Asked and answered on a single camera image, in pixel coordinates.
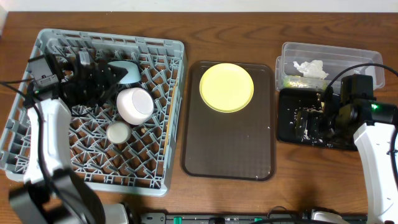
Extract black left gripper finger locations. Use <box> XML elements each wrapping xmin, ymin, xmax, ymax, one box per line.
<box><xmin>94</xmin><ymin>84</ymin><xmax>118</xmax><ymax>106</ymax></box>
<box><xmin>104</xmin><ymin>62</ymin><xmax>128</xmax><ymax>84</ymax></box>

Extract light blue bowl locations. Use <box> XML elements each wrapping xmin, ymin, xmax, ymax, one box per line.
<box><xmin>113</xmin><ymin>61</ymin><xmax>141</xmax><ymax>85</ymax></box>

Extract white paper cup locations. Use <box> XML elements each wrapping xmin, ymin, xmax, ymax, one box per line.
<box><xmin>106</xmin><ymin>121</ymin><xmax>132</xmax><ymax>144</ymax></box>

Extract yellow plate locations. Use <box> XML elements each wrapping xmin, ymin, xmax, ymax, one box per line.
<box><xmin>199</xmin><ymin>63</ymin><xmax>254</xmax><ymax>113</ymax></box>

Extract colourful snack wrapper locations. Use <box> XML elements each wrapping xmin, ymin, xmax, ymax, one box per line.
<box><xmin>282</xmin><ymin>76</ymin><xmax>330</xmax><ymax>89</ymax></box>

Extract white paper napkin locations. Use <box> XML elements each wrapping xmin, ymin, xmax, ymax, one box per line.
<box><xmin>294</xmin><ymin>60</ymin><xmax>328</xmax><ymax>80</ymax></box>

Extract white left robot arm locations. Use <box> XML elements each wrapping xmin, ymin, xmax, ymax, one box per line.
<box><xmin>9</xmin><ymin>52</ymin><xmax>139</xmax><ymax>224</ymax></box>

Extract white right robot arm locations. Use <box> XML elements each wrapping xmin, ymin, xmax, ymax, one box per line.
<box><xmin>322</xmin><ymin>75</ymin><xmax>397</xmax><ymax>223</ymax></box>

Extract grey dishwasher rack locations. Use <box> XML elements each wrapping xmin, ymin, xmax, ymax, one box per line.
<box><xmin>0</xmin><ymin>28</ymin><xmax>187</xmax><ymax>197</ymax></box>

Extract clear plastic waste bin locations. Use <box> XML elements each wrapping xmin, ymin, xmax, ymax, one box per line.
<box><xmin>275</xmin><ymin>42</ymin><xmax>383</xmax><ymax>91</ymax></box>

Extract black waste tray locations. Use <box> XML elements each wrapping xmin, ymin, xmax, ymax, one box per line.
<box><xmin>277</xmin><ymin>88</ymin><xmax>376</xmax><ymax>151</ymax></box>

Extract wooden chopstick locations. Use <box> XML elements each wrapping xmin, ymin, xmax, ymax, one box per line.
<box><xmin>163</xmin><ymin>84</ymin><xmax>178</xmax><ymax>156</ymax></box>

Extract dark brown serving tray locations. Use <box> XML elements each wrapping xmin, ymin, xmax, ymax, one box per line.
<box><xmin>181</xmin><ymin>62</ymin><xmax>276</xmax><ymax>181</ymax></box>

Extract leftover rice food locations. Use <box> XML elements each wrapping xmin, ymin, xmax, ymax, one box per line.
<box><xmin>286</xmin><ymin>107</ymin><xmax>335</xmax><ymax>148</ymax></box>

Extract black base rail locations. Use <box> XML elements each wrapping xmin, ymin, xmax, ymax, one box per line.
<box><xmin>102</xmin><ymin>203</ymin><xmax>371</xmax><ymax>224</ymax></box>

